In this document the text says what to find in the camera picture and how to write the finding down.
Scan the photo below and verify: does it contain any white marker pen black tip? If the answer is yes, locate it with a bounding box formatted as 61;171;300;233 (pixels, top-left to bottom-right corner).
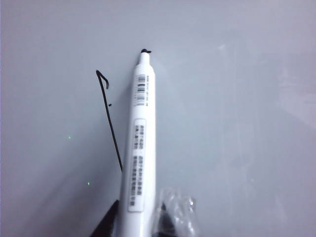
118;48;159;237

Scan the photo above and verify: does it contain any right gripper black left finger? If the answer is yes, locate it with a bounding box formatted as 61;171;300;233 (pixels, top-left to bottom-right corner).
89;198;120;237

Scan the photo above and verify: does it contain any right gripper plastic-wrapped right finger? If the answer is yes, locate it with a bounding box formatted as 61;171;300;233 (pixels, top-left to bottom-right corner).
152;188;199;237

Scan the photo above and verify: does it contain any white glossy whiteboard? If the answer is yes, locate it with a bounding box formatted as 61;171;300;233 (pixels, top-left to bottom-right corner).
0;0;316;237

